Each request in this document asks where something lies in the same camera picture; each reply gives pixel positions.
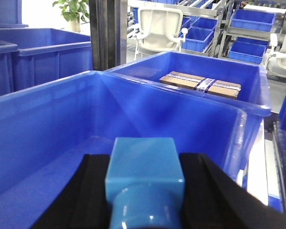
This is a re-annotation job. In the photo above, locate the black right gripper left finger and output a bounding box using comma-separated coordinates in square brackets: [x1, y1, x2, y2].
[31, 154, 110, 229]

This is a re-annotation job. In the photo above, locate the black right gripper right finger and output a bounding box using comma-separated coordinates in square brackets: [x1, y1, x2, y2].
[179, 153, 286, 229]

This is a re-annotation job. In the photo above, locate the light blue block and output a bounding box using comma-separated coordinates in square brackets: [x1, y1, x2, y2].
[105, 137, 185, 229]

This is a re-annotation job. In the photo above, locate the near large blue bin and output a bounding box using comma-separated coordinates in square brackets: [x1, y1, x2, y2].
[0, 70, 265, 229]

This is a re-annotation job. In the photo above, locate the large blue bin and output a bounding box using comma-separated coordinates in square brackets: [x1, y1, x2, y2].
[0, 70, 265, 229]
[108, 52, 272, 117]

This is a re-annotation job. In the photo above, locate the blue bin far left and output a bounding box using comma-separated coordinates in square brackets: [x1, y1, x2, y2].
[0, 41, 17, 96]

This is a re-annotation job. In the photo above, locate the blue bin behind left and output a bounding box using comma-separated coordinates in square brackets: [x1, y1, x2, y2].
[0, 28, 92, 91]

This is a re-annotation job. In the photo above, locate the blue rack bin lower right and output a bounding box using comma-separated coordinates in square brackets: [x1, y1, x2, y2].
[228, 41, 266, 63]

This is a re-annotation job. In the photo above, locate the small blue rack bin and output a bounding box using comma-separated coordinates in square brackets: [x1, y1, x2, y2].
[182, 27, 214, 52]

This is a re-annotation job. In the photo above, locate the blue rack bin upper right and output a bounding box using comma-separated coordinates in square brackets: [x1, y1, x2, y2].
[231, 9, 276, 31]

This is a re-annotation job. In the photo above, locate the taped cardboard package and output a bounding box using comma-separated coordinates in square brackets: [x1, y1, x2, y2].
[160, 71, 242, 99]

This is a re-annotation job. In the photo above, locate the white office chair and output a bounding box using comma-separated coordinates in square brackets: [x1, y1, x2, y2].
[262, 33, 286, 78]
[133, 6, 188, 60]

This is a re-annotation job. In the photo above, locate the metal storage rack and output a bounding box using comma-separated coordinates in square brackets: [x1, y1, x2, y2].
[127, 0, 286, 57]

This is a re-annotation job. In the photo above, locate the black metal column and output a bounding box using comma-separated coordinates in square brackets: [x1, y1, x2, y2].
[89, 0, 128, 71]

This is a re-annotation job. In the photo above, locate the potted green plant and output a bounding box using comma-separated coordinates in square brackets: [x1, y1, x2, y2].
[52, 0, 90, 32]

